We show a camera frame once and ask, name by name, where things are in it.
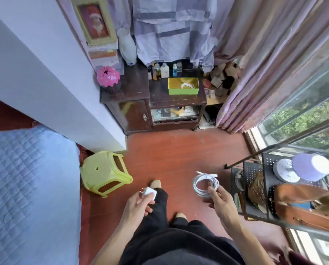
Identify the person's right hand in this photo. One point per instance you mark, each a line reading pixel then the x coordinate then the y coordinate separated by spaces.
pixel 225 208

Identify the person's left hand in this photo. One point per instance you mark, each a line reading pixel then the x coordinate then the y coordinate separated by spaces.
pixel 134 211

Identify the person's left thumb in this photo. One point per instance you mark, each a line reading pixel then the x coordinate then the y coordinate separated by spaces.
pixel 140 196

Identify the person's right thumb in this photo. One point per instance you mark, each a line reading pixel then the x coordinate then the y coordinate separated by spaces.
pixel 213 191

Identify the white charger plug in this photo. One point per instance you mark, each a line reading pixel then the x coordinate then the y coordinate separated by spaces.
pixel 150 193

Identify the person's right forearm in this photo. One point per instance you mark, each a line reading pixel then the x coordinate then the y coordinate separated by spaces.
pixel 250 242

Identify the person's left forearm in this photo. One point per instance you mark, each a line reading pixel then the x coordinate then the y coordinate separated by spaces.
pixel 112 242

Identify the person's left foot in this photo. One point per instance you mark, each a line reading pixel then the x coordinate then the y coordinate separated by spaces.
pixel 156 184

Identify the person's foot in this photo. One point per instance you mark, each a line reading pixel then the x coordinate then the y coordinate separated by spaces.
pixel 181 216
pixel 156 184

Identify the person's right foot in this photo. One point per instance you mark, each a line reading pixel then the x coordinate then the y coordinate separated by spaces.
pixel 181 216

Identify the brown woven basket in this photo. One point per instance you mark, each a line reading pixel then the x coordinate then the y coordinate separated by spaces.
pixel 256 190

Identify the green plastic stool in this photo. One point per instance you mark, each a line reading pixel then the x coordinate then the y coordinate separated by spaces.
pixel 103 168

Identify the black metal rack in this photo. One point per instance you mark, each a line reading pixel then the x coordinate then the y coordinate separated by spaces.
pixel 266 190

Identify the person's black trousers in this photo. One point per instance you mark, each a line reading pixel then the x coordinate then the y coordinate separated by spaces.
pixel 175 242

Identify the white round perforated disc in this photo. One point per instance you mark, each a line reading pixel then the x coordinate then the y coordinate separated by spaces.
pixel 283 171

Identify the clutter on cabinet shelf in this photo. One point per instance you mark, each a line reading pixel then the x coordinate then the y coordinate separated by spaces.
pixel 175 113

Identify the brown leather bag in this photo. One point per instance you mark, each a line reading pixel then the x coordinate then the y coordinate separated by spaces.
pixel 300 206

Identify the dark wooden cabinet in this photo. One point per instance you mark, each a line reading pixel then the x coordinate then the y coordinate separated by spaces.
pixel 134 107

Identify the green open box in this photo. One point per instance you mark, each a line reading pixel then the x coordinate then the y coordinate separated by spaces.
pixel 182 91

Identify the blue quilted bed cover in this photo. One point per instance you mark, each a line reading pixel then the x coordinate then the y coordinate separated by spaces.
pixel 29 195

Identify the pile of clutter beside cabinet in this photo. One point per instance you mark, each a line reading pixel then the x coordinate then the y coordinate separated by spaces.
pixel 222 78

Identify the pink lotus ornament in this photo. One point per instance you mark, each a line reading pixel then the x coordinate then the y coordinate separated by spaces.
pixel 108 76

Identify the amber glass bottle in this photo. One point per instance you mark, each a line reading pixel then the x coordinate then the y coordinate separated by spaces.
pixel 154 73

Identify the small blue bottle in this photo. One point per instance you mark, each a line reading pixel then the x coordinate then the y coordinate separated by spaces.
pixel 175 70

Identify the white plastic bottle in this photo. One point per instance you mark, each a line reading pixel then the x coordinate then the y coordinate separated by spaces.
pixel 164 71

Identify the pink striped curtain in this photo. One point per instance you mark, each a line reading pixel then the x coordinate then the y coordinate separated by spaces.
pixel 269 60

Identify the white vase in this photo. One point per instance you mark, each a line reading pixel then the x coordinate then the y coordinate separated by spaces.
pixel 127 48

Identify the blue checked cloth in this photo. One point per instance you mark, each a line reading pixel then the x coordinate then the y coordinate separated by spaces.
pixel 170 30

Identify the stack of boxes under frame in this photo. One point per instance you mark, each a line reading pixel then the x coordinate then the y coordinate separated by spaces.
pixel 103 56

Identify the framed picture with green frame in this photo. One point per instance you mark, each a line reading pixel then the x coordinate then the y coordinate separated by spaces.
pixel 94 22

